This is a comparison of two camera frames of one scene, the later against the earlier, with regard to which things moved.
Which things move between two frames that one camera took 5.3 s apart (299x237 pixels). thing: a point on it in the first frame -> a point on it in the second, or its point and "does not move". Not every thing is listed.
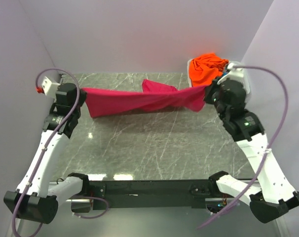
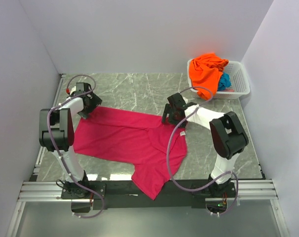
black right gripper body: x=212 y=95 -> x=173 y=117
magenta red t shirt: x=101 y=102 -> x=152 y=149
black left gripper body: x=82 y=98 -> x=93 y=102
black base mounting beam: x=162 y=194 does not move
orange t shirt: x=204 y=69 does not move
